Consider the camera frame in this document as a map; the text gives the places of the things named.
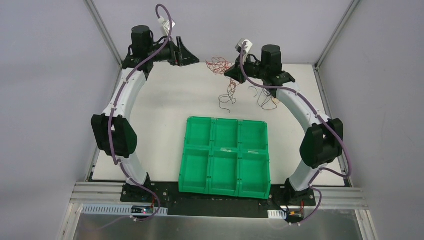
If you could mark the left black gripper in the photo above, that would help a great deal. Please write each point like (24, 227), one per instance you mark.
(178, 51)

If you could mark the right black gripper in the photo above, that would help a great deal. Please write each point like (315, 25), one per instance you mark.
(240, 68)

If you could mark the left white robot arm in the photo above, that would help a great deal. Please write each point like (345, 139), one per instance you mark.
(112, 129)

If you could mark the green six-compartment tray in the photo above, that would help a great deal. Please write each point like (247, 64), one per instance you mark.
(226, 157)

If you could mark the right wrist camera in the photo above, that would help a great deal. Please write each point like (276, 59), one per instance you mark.
(244, 45)

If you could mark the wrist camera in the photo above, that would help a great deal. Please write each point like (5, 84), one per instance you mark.
(244, 45)
(166, 24)

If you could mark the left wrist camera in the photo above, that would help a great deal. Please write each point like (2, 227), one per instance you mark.
(166, 24)

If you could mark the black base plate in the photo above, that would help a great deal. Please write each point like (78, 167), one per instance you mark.
(278, 197)

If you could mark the right white cable duct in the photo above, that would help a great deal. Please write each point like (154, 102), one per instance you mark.
(277, 214)

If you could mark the white cable duct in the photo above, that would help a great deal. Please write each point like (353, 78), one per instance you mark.
(118, 210)
(277, 214)

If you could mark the aluminium frame rail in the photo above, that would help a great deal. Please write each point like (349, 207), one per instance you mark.
(343, 198)

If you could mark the left white cable duct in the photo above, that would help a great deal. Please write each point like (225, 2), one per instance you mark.
(118, 210)

